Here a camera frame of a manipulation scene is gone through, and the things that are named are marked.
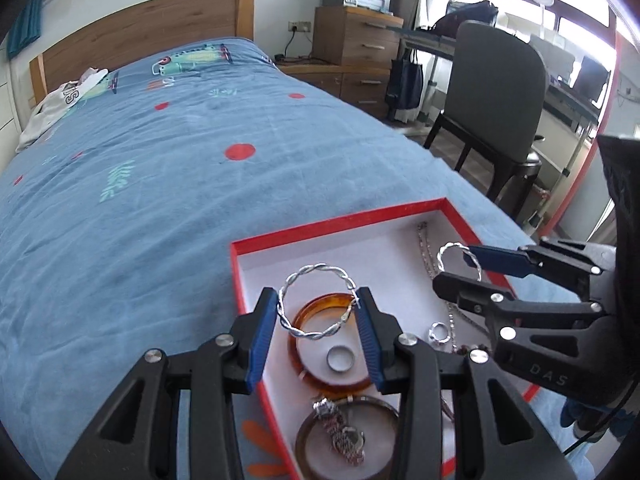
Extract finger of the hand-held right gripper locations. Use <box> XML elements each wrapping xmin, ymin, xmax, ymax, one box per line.
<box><xmin>432</xmin><ymin>272</ymin><xmax>608</xmax><ymax>357</ymax></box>
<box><xmin>462</xmin><ymin>237</ymin><xmax>617</xmax><ymax>306</ymax></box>

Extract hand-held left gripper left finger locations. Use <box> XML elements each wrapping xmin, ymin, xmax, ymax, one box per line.
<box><xmin>55</xmin><ymin>287</ymin><xmax>278</xmax><ymax>480</ymax></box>

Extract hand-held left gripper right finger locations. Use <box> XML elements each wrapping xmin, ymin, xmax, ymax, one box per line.
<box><xmin>355</xmin><ymin>287</ymin><xmax>578</xmax><ymax>480</ymax></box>

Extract large twisted silver bangle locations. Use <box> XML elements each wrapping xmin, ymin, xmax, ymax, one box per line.
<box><xmin>276</xmin><ymin>263</ymin><xmax>362</xmax><ymax>343</ymax></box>

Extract small twisted silver hoop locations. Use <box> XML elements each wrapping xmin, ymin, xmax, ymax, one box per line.
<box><xmin>436</xmin><ymin>242</ymin><xmax>483</xmax><ymax>283</ymax></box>

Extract amber resin bangle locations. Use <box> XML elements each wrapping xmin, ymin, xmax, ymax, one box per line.
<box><xmin>288</xmin><ymin>292</ymin><xmax>376</xmax><ymax>395</ymax></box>

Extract silver chain necklace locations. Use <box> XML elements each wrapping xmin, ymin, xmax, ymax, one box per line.
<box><xmin>416</xmin><ymin>221</ymin><xmax>488</xmax><ymax>356</ymax></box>

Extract red jewelry box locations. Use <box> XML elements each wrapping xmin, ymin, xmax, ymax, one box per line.
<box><xmin>230</xmin><ymin>198</ymin><xmax>541</xmax><ymax>480</ymax></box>

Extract person's blue trouser leg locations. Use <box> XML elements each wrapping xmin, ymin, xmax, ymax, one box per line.
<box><xmin>560</xmin><ymin>399</ymin><xmax>632</xmax><ymax>442</ymax></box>

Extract thin tortoiseshell bangle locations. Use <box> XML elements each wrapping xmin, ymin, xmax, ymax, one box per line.
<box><xmin>295</xmin><ymin>395</ymin><xmax>403</xmax><ymax>480</ymax></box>

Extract blue printed bedspread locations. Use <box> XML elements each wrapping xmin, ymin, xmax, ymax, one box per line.
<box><xmin>0</xmin><ymin>36</ymin><xmax>566</xmax><ymax>480</ymax></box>

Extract glass top desk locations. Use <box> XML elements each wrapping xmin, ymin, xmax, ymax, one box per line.
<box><xmin>400</xmin><ymin>27</ymin><xmax>601</xmax><ymax>128</ymax></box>

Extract grey upholstered chair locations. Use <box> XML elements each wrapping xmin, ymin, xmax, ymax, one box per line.
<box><xmin>425</xmin><ymin>20</ymin><xmax>548</xmax><ymax>202</ymax></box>

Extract navy tote bag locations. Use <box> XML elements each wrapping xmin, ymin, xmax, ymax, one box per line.
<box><xmin>385</xmin><ymin>49</ymin><xmax>426</xmax><ymax>124</ymax></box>

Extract computer monitor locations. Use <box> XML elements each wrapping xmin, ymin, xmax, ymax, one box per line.
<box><xmin>570</xmin><ymin>56</ymin><xmax>612</xmax><ymax>104</ymax></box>

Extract low wooden bedside table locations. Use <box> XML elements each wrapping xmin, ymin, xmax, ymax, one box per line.
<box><xmin>275</xmin><ymin>62</ymin><xmax>396</xmax><ymax>122</ymax></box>

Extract black bag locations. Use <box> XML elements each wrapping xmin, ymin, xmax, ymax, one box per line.
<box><xmin>432</xmin><ymin>1</ymin><xmax>499</xmax><ymax>36</ymax></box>

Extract white printed garment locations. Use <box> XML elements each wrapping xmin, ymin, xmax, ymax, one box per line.
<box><xmin>15</xmin><ymin>67</ymin><xmax>109</xmax><ymax>154</ymax></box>

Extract wooden headboard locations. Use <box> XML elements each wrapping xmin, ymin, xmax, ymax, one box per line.
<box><xmin>29</xmin><ymin>0</ymin><xmax>256</xmax><ymax>111</ymax></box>

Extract teal curtain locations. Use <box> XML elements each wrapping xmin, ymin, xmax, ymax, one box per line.
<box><xmin>7</xmin><ymin>0</ymin><xmax>43</xmax><ymax>59</ymax></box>

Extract wide silver ring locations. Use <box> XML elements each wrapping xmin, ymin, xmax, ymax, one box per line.
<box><xmin>326</xmin><ymin>345</ymin><xmax>356</xmax><ymax>373</ymax></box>

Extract black cable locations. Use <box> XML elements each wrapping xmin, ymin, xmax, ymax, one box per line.
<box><xmin>565</xmin><ymin>385</ymin><xmax>637</xmax><ymax>457</ymax></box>

